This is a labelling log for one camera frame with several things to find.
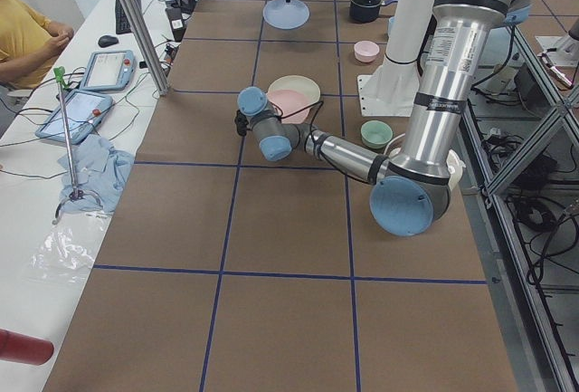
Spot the teach pendant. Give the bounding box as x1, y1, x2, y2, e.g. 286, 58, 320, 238
35, 90, 113, 145
80, 50, 135, 91

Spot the light blue cloth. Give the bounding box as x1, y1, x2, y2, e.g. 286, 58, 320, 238
60, 134, 135, 214

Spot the clear plastic bag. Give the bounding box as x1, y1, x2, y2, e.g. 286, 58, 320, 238
24, 212, 111, 286

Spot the black keyboard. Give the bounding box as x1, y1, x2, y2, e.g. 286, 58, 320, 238
114, 0, 131, 35

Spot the metal stand green clip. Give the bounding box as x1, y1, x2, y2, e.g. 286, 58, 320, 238
52, 67, 102, 225

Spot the silver aluminium post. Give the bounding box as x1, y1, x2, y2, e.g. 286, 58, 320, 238
119, 0, 169, 96

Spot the dark blue pot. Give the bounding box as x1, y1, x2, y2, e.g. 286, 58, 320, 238
349, 0, 398, 24

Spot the aluminium frame rail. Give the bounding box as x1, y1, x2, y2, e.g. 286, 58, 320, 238
456, 24, 579, 392

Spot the red cylinder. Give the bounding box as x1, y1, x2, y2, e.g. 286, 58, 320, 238
1, 330, 54, 366

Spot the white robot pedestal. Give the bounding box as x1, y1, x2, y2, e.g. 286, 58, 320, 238
372, 0, 434, 80

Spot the far teach pendant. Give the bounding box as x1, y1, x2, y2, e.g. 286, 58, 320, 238
80, 50, 135, 91

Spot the light blue plate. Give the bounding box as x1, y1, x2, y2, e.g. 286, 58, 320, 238
262, 0, 309, 30

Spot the cream white plate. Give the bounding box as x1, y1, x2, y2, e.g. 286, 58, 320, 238
267, 75, 321, 104

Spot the near teach pendant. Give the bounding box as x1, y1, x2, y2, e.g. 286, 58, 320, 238
35, 90, 113, 145

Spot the green bowl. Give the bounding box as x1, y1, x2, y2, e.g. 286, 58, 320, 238
360, 120, 393, 149

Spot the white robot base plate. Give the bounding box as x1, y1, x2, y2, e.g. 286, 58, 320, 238
356, 74, 419, 117

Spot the pink bowl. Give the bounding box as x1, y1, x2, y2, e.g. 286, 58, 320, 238
354, 40, 380, 63

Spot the black computer mouse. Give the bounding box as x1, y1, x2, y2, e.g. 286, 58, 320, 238
98, 34, 119, 48

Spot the person in yellow shirt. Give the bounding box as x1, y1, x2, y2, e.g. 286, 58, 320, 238
1, 0, 75, 90

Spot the pink plate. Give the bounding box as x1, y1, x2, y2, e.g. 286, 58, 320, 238
267, 90, 311, 124

